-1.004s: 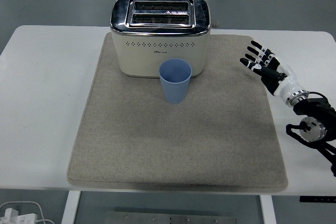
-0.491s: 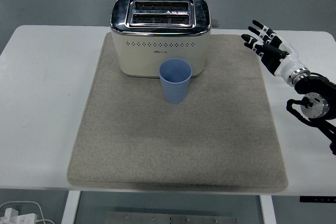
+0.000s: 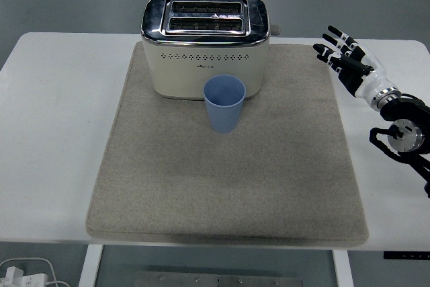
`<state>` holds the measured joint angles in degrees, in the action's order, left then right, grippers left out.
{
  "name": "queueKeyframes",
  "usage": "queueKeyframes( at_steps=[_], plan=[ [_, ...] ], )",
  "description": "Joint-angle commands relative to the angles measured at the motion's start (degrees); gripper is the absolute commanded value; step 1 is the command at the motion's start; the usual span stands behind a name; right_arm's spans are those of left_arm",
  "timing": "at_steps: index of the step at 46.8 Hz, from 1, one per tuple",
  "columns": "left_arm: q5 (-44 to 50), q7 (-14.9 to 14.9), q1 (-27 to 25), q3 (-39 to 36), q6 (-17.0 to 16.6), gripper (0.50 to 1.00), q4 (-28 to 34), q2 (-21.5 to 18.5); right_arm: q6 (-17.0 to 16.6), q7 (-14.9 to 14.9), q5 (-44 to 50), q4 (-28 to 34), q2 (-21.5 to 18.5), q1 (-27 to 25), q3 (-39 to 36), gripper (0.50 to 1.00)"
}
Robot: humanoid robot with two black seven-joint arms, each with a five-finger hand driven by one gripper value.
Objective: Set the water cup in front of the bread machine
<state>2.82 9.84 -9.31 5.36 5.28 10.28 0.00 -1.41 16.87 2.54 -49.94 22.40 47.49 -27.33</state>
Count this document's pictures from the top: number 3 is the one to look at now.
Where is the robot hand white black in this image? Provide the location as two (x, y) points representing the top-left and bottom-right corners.
(312, 25), (396, 100)

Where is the light blue ribbed cup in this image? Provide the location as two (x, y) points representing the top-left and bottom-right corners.
(203, 74), (247, 134)

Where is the cream and chrome toaster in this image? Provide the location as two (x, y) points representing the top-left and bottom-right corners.
(140, 0), (282, 101)

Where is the black table control panel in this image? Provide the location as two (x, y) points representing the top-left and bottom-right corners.
(383, 251), (430, 261)

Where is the white table leg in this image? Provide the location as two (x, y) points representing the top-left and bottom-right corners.
(332, 249), (355, 287)
(77, 243), (104, 287)

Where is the beige felt mat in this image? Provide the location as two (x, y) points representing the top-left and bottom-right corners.
(85, 42), (370, 245)

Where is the grey metal plate with screws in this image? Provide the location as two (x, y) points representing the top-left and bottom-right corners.
(134, 270), (305, 287)

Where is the white power strip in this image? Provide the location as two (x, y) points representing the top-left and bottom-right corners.
(0, 265), (48, 287)

